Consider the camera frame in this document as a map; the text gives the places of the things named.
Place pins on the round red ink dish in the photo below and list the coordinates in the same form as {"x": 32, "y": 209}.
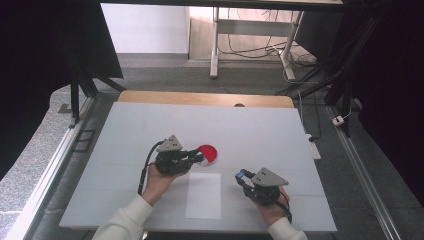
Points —
{"x": 210, "y": 151}

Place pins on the wooden table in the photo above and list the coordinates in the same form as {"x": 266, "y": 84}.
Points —
{"x": 200, "y": 98}

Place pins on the person's left hand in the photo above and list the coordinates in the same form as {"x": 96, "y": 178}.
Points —
{"x": 156, "y": 186}

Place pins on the person's right hand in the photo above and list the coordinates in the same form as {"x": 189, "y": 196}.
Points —
{"x": 276, "y": 211}

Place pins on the white metal desk frame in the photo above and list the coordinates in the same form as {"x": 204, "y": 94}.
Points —
{"x": 253, "y": 28}

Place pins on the white power strip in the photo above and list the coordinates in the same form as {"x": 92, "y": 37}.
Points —
{"x": 314, "y": 148}

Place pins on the white and blue stamp cap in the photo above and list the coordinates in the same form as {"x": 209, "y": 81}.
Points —
{"x": 239, "y": 173}

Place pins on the black curtain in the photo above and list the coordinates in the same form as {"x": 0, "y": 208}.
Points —
{"x": 36, "y": 50}
{"x": 390, "y": 83}

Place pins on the aluminium floor rail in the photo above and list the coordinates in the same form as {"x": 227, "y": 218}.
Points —
{"x": 363, "y": 173}
{"x": 50, "y": 173}

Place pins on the small white plug adapter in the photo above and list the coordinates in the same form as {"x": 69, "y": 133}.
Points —
{"x": 338, "y": 120}

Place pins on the black metal stand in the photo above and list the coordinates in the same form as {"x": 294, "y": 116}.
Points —
{"x": 75, "y": 96}

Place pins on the white paper sheet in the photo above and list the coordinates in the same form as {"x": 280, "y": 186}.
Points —
{"x": 203, "y": 200}

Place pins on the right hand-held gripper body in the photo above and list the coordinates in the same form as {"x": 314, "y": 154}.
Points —
{"x": 265, "y": 193}

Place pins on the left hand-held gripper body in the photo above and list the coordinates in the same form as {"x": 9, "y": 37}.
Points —
{"x": 170, "y": 163}

